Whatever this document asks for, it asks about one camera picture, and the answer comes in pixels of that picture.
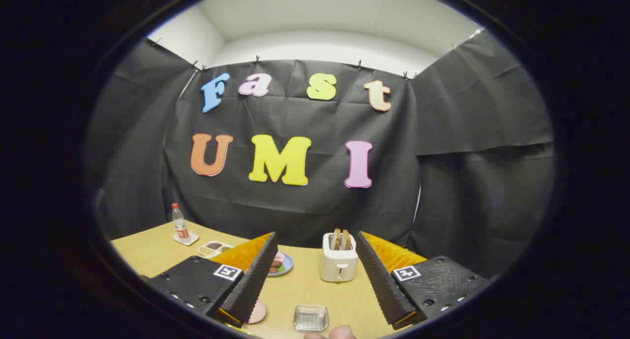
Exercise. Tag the white toaster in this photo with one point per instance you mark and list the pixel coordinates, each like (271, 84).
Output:
(338, 262)

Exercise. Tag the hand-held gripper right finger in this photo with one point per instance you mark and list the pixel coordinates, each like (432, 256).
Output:
(379, 280)

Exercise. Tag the blue plate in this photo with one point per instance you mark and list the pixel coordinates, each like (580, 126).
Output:
(288, 266)

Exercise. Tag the white divided condiment dish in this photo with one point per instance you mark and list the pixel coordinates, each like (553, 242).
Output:
(214, 248)

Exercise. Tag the clear plastic water bottle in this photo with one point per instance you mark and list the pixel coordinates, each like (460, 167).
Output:
(180, 226)

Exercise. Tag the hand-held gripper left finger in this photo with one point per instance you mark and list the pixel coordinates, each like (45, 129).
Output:
(256, 275)

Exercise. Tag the white square coaster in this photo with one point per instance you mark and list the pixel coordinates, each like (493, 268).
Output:
(192, 239)

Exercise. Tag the toast slice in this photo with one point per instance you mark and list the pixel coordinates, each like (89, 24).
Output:
(346, 239)
(335, 239)

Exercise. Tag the pink plate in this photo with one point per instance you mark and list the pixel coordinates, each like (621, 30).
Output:
(258, 312)

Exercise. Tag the pink ham slice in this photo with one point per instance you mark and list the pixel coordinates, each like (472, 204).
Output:
(279, 257)

